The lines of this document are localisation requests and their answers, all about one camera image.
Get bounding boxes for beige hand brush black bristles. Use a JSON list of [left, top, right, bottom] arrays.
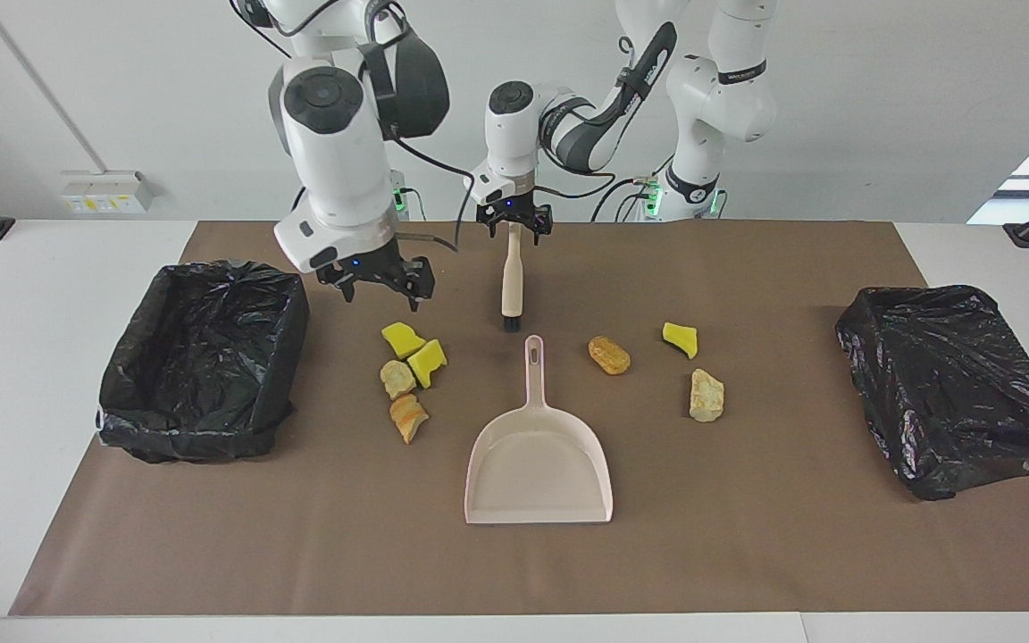
[[501, 221, 524, 333]]

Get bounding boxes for beige sponge chunk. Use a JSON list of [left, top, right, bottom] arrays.
[[380, 360, 417, 401], [690, 368, 725, 422]]

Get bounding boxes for orange striped sponge chunk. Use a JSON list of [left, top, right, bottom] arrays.
[[389, 394, 431, 445]]

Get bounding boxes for brown oval sponge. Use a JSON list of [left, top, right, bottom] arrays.
[[588, 336, 632, 376]]

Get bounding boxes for yellow green sponge piece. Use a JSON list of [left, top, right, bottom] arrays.
[[662, 322, 699, 360]]

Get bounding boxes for pale pink plastic dustpan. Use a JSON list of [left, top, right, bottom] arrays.
[[464, 335, 614, 525]]

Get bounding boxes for black bag lined bin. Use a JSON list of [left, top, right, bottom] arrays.
[[835, 285, 1029, 501], [96, 259, 311, 463]]

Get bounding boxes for brown paper table mat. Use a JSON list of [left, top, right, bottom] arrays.
[[10, 221, 1029, 617]]

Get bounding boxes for black left arm base cable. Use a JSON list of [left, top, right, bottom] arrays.
[[590, 177, 658, 222]]

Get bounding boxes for black arm base cable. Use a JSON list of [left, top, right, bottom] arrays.
[[289, 183, 428, 222], [590, 177, 658, 222]]

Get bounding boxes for black right arm base cable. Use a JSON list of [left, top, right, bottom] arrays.
[[289, 183, 428, 222]]

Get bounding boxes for white wall socket box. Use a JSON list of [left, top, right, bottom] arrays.
[[61, 171, 156, 215]]

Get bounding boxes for white wall cable conduit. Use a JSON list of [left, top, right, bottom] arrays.
[[0, 0, 110, 175]]

